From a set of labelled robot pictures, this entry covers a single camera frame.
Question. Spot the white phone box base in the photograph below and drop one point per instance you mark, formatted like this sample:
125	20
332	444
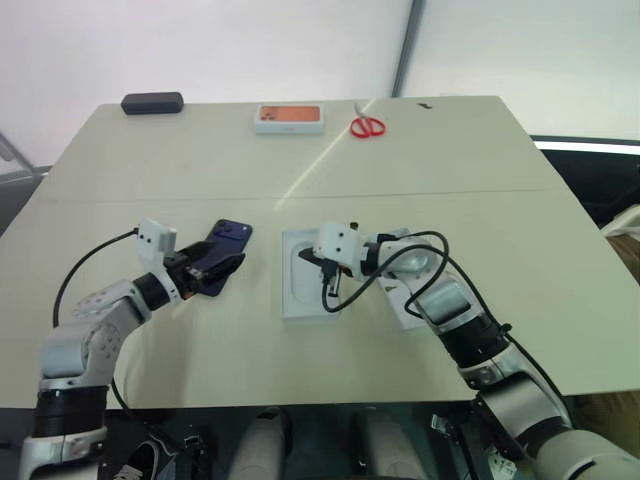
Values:
300	300

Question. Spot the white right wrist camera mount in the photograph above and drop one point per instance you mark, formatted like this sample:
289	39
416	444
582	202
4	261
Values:
337	242

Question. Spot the white phone box lid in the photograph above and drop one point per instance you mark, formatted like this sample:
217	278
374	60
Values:
400	310

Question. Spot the grey metal frame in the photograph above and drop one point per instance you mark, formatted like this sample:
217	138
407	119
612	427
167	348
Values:
15	190

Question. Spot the black side table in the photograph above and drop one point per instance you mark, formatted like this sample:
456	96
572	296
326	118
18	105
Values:
590	175

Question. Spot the black oblong case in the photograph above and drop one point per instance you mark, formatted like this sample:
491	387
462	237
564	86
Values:
152	103

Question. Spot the grey slanted pole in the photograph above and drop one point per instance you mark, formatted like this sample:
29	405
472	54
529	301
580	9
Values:
407	45

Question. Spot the grey rounded shape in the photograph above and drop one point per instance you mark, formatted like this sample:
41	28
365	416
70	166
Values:
385	445
260	445

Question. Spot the dark blue smartphone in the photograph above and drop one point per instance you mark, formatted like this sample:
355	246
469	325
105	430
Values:
235	232

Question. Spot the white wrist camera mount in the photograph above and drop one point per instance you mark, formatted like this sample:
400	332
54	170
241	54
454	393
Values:
337	242
155	240

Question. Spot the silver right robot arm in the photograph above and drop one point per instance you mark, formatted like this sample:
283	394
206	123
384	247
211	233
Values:
440	300

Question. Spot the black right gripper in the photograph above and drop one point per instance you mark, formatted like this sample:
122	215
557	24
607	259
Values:
334	268

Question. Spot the black sneaker white sole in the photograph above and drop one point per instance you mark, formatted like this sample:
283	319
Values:
145	460

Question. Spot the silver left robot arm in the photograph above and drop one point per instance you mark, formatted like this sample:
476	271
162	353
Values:
95	330

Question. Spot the orange print phone box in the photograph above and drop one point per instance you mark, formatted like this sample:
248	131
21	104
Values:
288	115

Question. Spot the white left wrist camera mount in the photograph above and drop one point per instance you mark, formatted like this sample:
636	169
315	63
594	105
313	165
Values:
155	240

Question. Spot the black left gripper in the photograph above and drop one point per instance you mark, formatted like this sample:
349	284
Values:
186	274

